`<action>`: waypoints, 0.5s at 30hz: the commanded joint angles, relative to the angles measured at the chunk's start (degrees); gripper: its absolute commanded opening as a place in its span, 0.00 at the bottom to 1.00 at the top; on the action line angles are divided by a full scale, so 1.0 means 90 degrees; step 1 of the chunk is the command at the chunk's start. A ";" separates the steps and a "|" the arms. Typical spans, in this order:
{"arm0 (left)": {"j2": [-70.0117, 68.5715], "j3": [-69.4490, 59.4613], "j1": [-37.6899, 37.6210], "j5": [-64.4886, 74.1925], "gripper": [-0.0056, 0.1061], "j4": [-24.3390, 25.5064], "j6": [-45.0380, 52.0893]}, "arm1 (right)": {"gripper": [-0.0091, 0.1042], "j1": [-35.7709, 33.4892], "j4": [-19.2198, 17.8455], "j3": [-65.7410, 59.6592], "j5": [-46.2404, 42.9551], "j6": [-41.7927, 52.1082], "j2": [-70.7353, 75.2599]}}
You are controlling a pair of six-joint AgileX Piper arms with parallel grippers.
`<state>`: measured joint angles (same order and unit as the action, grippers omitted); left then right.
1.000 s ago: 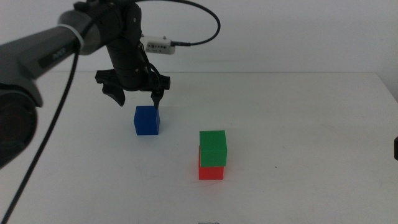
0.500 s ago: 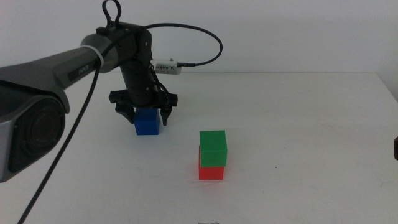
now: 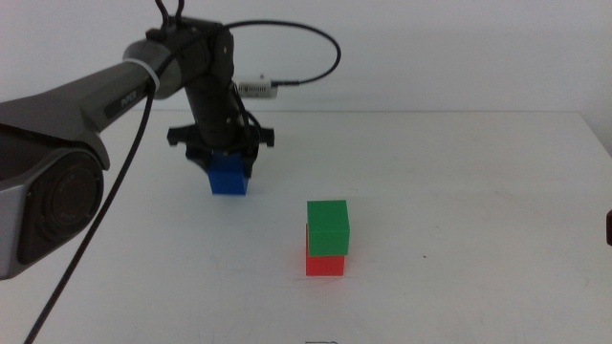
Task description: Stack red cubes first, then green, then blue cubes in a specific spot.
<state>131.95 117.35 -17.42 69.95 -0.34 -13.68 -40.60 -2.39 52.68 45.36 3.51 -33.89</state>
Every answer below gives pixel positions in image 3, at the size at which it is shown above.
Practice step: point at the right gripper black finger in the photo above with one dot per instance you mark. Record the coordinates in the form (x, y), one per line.
(609, 228)

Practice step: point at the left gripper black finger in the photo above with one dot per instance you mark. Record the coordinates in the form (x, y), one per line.
(198, 157)
(249, 160)

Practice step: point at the blue cube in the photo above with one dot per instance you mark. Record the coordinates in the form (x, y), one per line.
(229, 179)

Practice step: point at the green cube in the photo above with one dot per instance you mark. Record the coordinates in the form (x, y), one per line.
(329, 229)

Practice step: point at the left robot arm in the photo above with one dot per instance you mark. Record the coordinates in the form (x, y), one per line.
(57, 119)

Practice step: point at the red cube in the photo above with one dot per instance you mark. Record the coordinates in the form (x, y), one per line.
(325, 266)

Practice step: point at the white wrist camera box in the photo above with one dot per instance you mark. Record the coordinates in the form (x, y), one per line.
(257, 89)

